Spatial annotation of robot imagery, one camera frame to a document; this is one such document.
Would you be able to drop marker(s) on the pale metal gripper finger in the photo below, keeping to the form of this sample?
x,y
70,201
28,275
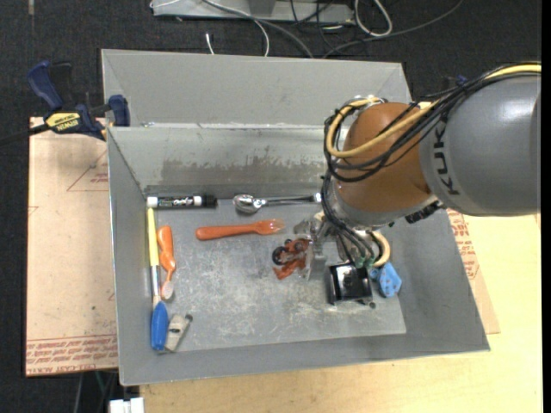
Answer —
x,y
304,248
317,267

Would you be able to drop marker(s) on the red toy motorcycle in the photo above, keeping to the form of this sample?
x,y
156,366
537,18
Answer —
x,y
290,256

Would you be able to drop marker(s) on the metal spoon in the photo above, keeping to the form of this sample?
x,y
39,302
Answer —
x,y
247,204

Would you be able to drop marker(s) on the blue spotted toy piece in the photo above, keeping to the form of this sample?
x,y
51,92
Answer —
x,y
389,281

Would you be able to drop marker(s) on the orange plastic fork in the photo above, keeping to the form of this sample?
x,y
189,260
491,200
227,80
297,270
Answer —
x,y
232,230

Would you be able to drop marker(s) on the grey metal bin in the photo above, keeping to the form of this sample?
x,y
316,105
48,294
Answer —
x,y
241,299

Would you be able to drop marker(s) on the black marker with white ends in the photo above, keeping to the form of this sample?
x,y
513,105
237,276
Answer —
x,y
181,201

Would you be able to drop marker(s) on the orange toothbrush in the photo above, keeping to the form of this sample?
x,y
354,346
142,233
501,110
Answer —
x,y
165,248

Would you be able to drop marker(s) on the beige and grey small block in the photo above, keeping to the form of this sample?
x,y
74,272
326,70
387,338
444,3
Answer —
x,y
177,331

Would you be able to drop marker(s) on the blue oval plastic piece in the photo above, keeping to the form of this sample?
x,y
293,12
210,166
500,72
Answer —
x,y
159,325

